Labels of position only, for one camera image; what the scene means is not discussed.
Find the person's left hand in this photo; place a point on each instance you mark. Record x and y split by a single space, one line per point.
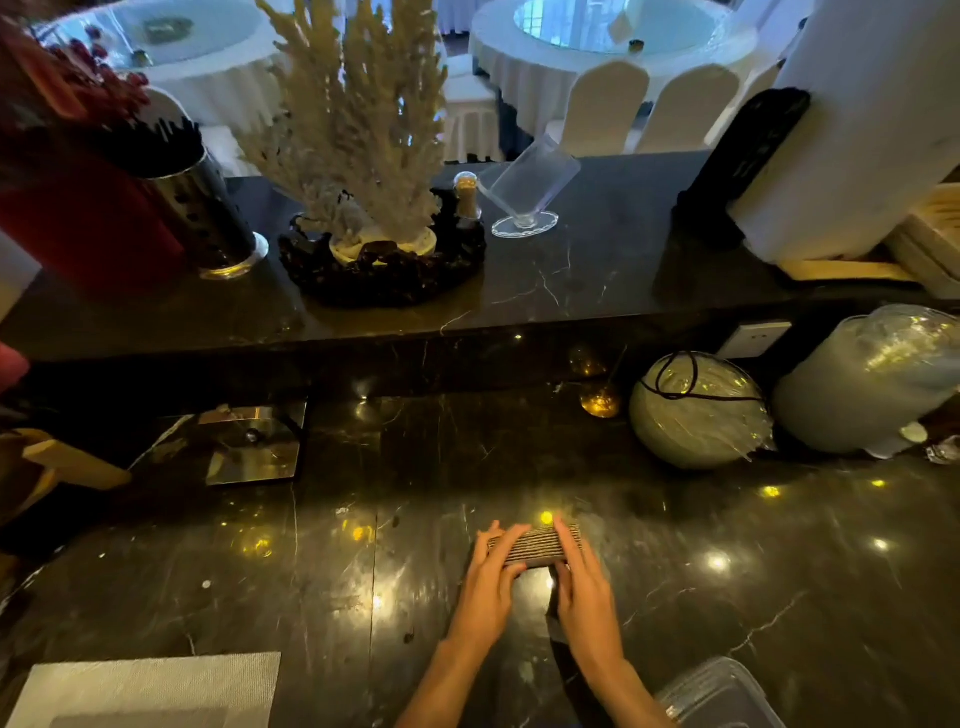
484 600

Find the person's right hand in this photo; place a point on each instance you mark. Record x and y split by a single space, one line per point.
589 615

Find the person's right thumb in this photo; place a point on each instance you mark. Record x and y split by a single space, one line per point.
559 589

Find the person's left thumb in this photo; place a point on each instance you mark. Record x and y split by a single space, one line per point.
513 575

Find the person's left forearm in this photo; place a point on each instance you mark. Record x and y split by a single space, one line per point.
442 690

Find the person's right forearm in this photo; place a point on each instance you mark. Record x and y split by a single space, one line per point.
626 701

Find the clear plastic container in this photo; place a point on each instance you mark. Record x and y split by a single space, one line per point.
720 696

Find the round bag of clear straws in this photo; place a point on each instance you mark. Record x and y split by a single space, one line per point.
701 420

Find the square metal plate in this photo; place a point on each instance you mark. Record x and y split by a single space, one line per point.
251 444

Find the dark woven basket base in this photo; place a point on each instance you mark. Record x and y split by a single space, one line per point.
390 274

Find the large bag of plastic cups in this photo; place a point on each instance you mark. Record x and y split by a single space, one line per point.
870 382

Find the white paper napkin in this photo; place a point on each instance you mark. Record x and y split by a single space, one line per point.
150 686

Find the small corked glass bottle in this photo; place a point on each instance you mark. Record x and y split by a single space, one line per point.
467 196

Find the clear acrylic sign holder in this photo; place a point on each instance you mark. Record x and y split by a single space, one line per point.
529 187

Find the light wooden block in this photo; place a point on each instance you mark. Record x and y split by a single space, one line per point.
71 463

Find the black payment terminal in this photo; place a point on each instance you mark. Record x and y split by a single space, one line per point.
739 165

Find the perforated metal straw holder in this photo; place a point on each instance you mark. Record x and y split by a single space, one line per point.
206 217

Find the white coral ornament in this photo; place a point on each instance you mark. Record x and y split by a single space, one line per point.
360 112

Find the stack of wooden trays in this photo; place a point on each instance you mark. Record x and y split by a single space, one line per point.
926 240

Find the round table with white cloth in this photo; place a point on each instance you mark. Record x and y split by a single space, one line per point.
210 75
525 67

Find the white round column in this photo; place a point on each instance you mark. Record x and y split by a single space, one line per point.
862 127

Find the round glass turntable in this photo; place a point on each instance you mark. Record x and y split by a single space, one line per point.
150 26
615 26

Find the bunch of black straws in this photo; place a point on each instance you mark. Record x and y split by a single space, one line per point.
154 146

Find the red vase with berries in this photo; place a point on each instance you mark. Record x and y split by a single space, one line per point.
71 172

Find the white wall socket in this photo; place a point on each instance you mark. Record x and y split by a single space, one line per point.
754 340

